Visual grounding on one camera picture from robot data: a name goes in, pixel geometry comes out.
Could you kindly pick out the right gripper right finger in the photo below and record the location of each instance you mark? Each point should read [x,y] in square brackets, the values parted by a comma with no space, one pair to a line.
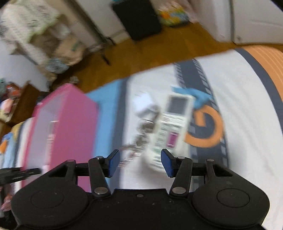
[169,163]

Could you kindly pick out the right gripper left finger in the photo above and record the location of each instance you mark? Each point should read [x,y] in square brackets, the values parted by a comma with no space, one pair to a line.
[111,163]

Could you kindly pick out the white air conditioner remote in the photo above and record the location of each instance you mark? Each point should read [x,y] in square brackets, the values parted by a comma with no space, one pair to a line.
[170,130]

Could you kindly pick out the silver key bunch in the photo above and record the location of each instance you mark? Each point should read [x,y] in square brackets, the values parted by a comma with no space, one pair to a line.
[141,140]

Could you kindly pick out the pink storage box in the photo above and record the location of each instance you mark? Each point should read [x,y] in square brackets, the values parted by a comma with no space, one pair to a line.
[62,127]

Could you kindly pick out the left hand black glove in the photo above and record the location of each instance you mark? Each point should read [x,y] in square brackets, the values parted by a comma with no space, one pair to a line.
[6,197]

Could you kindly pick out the striped patterned bed sheet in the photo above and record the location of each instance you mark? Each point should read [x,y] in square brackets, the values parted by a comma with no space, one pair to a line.
[232,178]

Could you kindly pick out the wooden nightstand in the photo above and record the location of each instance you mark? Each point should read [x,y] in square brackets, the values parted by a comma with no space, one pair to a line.
[23,106]

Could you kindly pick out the black clothes rack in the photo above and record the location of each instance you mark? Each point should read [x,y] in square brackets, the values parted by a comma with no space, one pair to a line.
[104,41]

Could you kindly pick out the brown paper bag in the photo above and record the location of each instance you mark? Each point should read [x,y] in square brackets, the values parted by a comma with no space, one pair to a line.
[71,50]

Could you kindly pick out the colourful gift bag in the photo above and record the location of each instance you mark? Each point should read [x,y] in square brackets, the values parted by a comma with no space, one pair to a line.
[172,14]

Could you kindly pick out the black suitcase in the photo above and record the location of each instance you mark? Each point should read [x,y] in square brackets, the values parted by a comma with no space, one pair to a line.
[138,18]

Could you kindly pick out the white door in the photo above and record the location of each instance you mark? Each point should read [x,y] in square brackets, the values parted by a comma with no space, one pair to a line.
[257,22]

